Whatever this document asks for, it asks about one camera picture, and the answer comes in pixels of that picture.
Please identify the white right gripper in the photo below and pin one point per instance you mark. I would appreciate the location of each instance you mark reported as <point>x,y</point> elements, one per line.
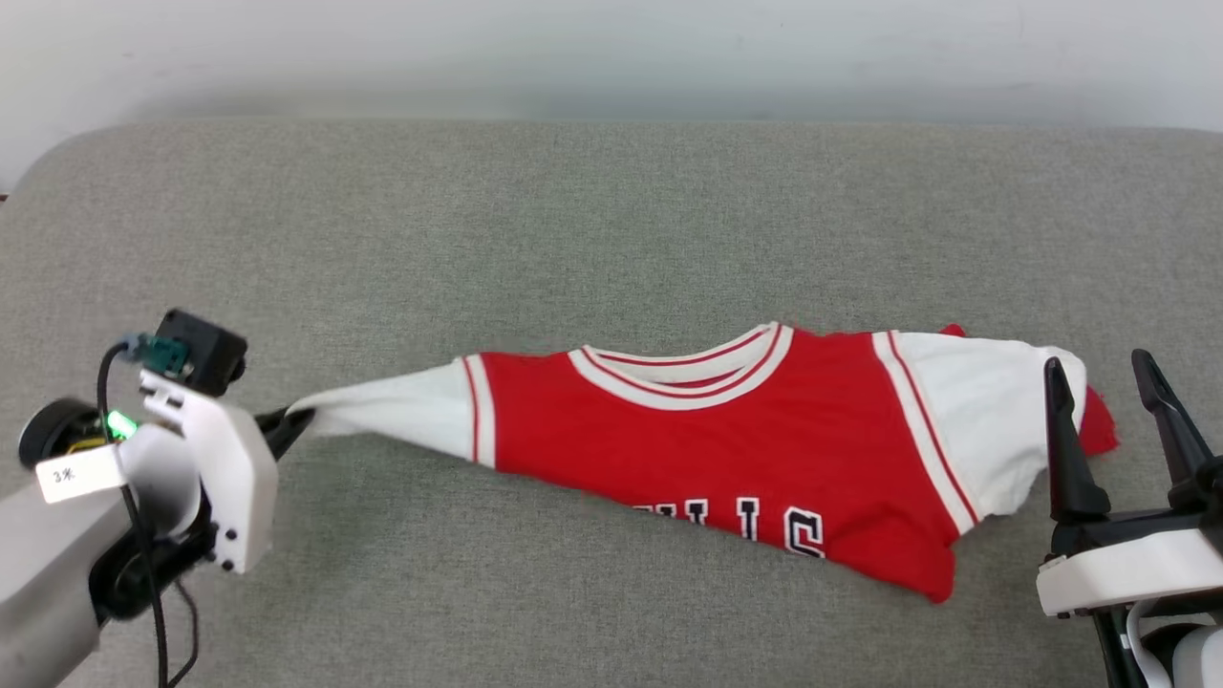
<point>1127,569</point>

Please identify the white paper label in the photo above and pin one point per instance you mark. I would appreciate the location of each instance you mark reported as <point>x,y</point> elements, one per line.
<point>81,473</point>

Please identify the teal left camera connector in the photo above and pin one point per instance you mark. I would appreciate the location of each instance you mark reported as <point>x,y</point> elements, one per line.
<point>162,354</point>

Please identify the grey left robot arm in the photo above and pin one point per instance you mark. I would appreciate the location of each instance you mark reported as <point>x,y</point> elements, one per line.
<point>38,573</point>

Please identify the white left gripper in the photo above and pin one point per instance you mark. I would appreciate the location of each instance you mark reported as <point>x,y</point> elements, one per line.
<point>239,478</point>

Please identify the red and white jersey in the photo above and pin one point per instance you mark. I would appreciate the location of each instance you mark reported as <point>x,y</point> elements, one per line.
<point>669,430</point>

